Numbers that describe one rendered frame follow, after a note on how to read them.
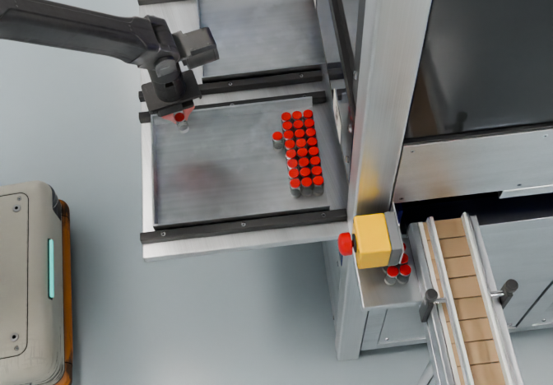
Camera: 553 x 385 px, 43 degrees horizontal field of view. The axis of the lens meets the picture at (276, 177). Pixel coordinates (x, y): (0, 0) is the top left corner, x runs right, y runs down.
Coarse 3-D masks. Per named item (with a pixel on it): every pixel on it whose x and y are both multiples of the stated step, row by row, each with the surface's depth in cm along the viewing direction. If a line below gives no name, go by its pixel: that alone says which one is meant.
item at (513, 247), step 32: (480, 224) 133; (512, 224) 134; (544, 224) 136; (512, 256) 150; (544, 256) 152; (544, 288) 171; (384, 320) 180; (416, 320) 183; (512, 320) 193; (544, 320) 195
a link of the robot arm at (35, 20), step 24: (0, 0) 87; (24, 0) 90; (48, 0) 95; (0, 24) 87; (24, 24) 90; (48, 24) 93; (72, 24) 96; (96, 24) 100; (120, 24) 105; (144, 24) 110; (72, 48) 101; (96, 48) 103; (120, 48) 106; (144, 48) 108; (168, 48) 112
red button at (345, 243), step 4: (348, 232) 120; (340, 236) 119; (344, 236) 119; (348, 236) 119; (340, 240) 119; (344, 240) 118; (348, 240) 118; (352, 240) 120; (340, 244) 119; (344, 244) 118; (348, 244) 118; (352, 244) 120; (340, 248) 119; (344, 248) 118; (348, 248) 118; (340, 252) 120; (344, 252) 118; (348, 252) 119; (352, 252) 119
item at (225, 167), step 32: (160, 128) 147; (192, 128) 147; (224, 128) 147; (256, 128) 146; (160, 160) 144; (192, 160) 143; (224, 160) 143; (256, 160) 142; (320, 160) 142; (160, 192) 140; (192, 192) 139; (224, 192) 139; (256, 192) 139; (288, 192) 138; (160, 224) 133; (192, 224) 134
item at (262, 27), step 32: (224, 0) 165; (256, 0) 164; (288, 0) 164; (224, 32) 160; (256, 32) 159; (288, 32) 159; (224, 64) 155; (256, 64) 155; (288, 64) 154; (320, 64) 150
